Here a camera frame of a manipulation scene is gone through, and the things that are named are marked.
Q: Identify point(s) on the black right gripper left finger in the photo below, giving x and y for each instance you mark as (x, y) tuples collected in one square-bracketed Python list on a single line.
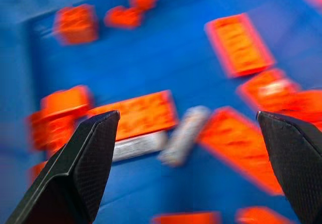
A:
[(83, 163)]

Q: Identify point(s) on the blue plastic bin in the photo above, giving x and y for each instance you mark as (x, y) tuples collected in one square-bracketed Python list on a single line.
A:
[(156, 65)]

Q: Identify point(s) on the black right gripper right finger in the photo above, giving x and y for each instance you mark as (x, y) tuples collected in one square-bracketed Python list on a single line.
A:
[(294, 158)]

